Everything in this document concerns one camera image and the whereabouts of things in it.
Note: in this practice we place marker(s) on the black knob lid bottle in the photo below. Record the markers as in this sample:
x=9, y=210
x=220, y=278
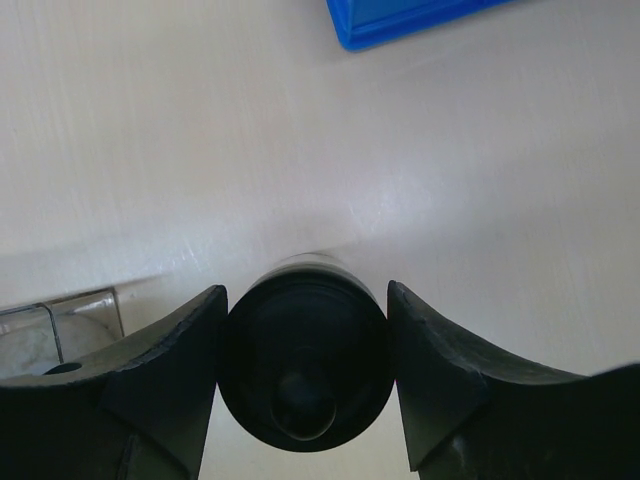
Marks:
x=304, y=357

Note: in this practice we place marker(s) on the blue plastic bin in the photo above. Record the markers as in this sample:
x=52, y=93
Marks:
x=365, y=24

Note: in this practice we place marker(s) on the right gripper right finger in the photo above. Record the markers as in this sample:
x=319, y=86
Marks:
x=472, y=410

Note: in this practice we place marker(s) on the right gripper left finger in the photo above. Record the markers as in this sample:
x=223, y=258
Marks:
x=137, y=409

